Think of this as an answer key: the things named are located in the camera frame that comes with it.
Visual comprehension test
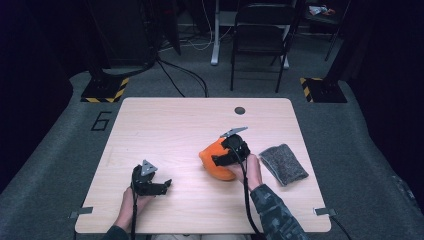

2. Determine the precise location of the person's left hand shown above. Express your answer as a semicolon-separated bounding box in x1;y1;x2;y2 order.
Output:
114;186;154;231

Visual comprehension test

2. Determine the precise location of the left hand-held gripper cable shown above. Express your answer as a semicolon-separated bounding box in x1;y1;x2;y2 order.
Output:
130;186;139;240

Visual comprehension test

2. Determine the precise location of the black table edge cable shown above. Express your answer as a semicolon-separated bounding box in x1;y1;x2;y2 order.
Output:
329;215;353;240

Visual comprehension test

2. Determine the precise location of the grey fleece pouch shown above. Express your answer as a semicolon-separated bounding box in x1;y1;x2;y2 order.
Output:
258;143;310;187

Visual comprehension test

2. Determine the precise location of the grey tape strip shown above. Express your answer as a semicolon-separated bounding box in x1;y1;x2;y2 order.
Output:
313;207;338;217
69;206;94;220

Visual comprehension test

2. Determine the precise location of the white floor cable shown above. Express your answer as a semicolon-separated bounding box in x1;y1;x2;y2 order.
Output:
186;0;234;52

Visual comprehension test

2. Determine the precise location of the hand-held gripper cable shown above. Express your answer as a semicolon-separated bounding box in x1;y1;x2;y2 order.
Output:
233;146;268;240
130;186;139;240

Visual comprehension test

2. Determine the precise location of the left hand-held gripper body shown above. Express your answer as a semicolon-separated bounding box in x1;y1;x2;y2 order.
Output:
130;159;161;197

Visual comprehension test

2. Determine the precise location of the white desk leg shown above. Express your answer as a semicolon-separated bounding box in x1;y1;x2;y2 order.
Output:
210;0;222;66

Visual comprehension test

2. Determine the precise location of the orange cloth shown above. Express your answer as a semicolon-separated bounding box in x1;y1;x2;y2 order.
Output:
198;136;238;182

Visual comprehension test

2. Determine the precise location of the black equipment cabinet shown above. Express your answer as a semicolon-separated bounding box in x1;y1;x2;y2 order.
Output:
89;0;158;68

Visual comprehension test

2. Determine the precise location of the small colourful clutter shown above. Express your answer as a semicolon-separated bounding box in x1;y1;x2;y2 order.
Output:
308;4;337;17

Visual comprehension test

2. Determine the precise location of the black folding chair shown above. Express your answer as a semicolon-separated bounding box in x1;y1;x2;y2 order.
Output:
229;2;298;94

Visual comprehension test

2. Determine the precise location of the black striped stand base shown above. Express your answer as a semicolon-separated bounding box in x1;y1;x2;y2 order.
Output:
299;77;348;104
80;76;130;104

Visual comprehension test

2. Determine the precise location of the black floor cable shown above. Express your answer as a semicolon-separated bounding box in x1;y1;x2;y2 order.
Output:
156;59;186;98
159;58;209;98

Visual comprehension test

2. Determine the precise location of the right hand-held gripper cable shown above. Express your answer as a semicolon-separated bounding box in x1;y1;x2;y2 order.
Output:
233;146;268;240

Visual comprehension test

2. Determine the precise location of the person's right hand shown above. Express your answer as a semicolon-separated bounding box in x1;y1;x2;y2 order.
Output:
229;153;264;193

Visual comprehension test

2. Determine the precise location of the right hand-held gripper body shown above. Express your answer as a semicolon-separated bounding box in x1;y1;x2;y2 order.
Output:
219;126;251;164

